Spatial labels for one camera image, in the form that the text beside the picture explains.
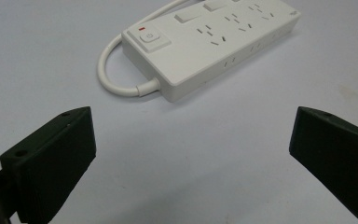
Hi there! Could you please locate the white power strip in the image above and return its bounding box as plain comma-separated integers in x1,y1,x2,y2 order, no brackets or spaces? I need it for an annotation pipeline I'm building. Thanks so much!
121,0,302,104

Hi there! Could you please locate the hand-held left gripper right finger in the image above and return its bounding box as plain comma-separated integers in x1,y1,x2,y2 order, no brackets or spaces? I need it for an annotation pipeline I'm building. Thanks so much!
288,105,358,224

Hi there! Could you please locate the white power strip cable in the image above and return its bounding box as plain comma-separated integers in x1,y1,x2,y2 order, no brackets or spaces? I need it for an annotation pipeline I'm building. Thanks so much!
96,0,190,98

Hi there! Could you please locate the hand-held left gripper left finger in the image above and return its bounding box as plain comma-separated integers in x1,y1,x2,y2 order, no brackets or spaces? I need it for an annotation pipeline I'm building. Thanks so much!
0,105,97,224

